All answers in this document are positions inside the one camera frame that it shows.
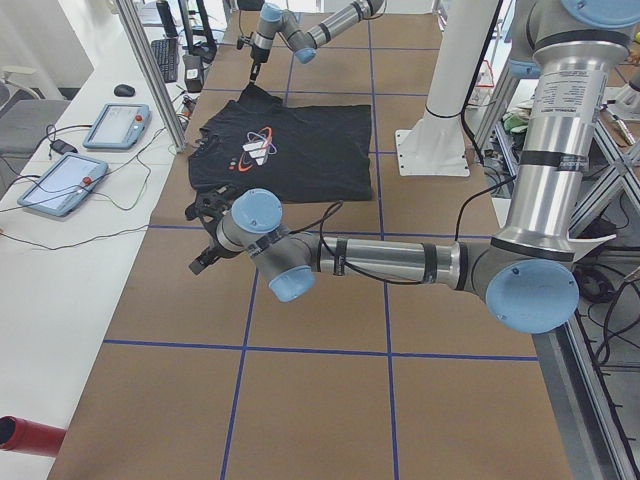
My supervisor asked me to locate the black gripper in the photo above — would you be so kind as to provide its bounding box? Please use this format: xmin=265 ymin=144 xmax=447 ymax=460
xmin=189 ymin=237 xmax=235 ymax=274
xmin=249 ymin=47 xmax=270 ymax=83

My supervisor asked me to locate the black t-shirt with logo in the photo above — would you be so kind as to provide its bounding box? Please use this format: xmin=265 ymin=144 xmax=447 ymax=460
xmin=189 ymin=84 xmax=372 ymax=203

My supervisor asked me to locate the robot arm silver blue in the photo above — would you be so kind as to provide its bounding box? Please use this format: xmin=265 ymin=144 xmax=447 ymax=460
xmin=190 ymin=1 xmax=639 ymax=334
xmin=249 ymin=0 xmax=384 ymax=83

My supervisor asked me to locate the black keyboard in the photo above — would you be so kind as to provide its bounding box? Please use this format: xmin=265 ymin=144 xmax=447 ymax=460
xmin=150 ymin=38 xmax=178 ymax=83

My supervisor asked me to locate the brown paper table cover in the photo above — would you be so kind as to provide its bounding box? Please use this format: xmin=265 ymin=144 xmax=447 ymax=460
xmin=48 ymin=13 xmax=573 ymax=479

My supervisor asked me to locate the black computer mouse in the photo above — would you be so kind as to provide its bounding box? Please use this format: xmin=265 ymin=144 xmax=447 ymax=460
xmin=113 ymin=84 xmax=136 ymax=98

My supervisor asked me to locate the far teach pendant tablet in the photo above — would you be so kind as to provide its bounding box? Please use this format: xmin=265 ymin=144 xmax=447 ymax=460
xmin=83 ymin=103 xmax=151 ymax=150

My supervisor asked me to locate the teach pendant tablet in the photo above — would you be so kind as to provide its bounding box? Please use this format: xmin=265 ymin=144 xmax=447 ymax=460
xmin=18 ymin=153 xmax=109 ymax=217
xmin=83 ymin=103 xmax=151 ymax=150

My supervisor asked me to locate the near teach pendant tablet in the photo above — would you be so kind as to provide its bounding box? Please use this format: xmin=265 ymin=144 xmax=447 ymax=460
xmin=18 ymin=153 xmax=109 ymax=217

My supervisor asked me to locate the red cylinder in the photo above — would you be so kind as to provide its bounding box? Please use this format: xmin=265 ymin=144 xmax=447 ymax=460
xmin=1 ymin=416 xmax=67 ymax=458

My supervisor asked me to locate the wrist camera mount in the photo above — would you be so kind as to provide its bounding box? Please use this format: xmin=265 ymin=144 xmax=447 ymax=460
xmin=189 ymin=185 xmax=241 ymax=220
xmin=236 ymin=33 xmax=253 ymax=50

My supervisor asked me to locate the aluminium frame post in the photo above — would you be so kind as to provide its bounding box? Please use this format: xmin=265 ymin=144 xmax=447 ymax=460
xmin=113 ymin=0 xmax=187 ymax=153

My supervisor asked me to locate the white camera mast post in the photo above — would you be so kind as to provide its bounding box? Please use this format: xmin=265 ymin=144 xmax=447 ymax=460
xmin=395 ymin=1 xmax=470 ymax=177

